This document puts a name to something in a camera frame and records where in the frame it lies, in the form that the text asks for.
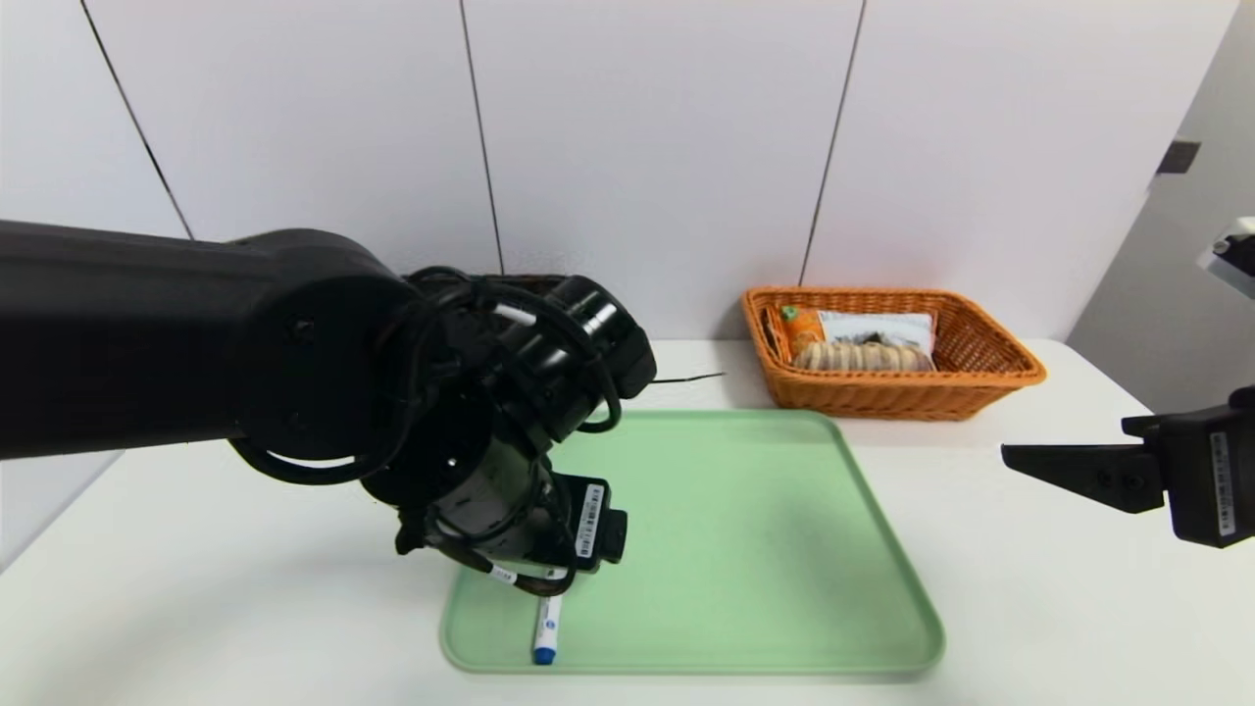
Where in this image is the striped brown bread roll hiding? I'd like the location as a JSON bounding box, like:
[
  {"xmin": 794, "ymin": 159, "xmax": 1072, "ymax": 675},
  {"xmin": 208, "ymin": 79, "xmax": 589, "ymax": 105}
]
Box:
[{"xmin": 792, "ymin": 339, "xmax": 937, "ymax": 374}]

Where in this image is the orange snack bag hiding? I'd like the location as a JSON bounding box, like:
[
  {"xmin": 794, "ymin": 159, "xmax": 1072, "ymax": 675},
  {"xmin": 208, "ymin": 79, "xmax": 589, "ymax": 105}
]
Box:
[{"xmin": 779, "ymin": 304, "xmax": 937, "ymax": 356}]

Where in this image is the blue white marker pen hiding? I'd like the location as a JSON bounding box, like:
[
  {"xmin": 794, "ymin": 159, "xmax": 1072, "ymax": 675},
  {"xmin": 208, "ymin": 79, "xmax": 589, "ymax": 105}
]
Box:
[{"xmin": 531, "ymin": 591, "xmax": 564, "ymax": 666}]

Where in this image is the dark brown wicker basket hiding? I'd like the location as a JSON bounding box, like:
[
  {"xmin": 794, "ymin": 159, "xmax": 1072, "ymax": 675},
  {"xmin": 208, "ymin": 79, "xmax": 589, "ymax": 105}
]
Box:
[{"xmin": 402, "ymin": 274, "xmax": 572, "ymax": 295}]

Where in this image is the orange wicker basket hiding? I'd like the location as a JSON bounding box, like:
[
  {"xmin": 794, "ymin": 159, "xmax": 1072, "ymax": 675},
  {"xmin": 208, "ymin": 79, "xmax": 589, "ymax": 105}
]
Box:
[{"xmin": 740, "ymin": 286, "xmax": 1048, "ymax": 423}]

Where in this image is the light green plastic tray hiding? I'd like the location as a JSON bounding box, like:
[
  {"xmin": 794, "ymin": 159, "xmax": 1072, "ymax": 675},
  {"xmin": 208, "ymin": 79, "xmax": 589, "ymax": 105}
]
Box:
[{"xmin": 440, "ymin": 409, "xmax": 947, "ymax": 676}]

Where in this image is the labelled black left arm cable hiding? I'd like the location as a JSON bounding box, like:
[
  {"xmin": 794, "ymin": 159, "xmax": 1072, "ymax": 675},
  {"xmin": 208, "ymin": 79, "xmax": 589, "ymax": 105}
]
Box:
[{"xmin": 397, "ymin": 510, "xmax": 579, "ymax": 599}]

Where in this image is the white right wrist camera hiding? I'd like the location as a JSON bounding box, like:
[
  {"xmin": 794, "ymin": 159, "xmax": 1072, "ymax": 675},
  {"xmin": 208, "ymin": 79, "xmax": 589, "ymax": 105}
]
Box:
[{"xmin": 1196, "ymin": 218, "xmax": 1255, "ymax": 300}]

